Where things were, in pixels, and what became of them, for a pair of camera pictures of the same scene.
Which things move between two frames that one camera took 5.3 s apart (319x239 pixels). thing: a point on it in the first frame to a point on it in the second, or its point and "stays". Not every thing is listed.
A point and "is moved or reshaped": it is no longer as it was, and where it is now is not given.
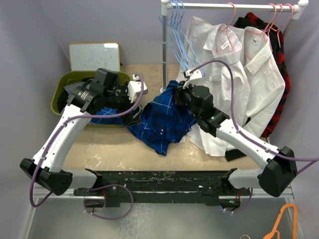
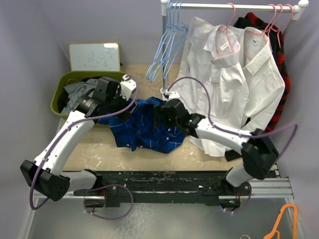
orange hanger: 270,235 stays
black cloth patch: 234,154 stays
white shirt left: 215,54 stays
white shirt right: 266,83 stays
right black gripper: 179,91 to 159,111
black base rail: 212,187 stays
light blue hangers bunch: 177,41 to 175,32
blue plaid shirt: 160,123 is moved or reshaped
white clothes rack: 298,9 stays
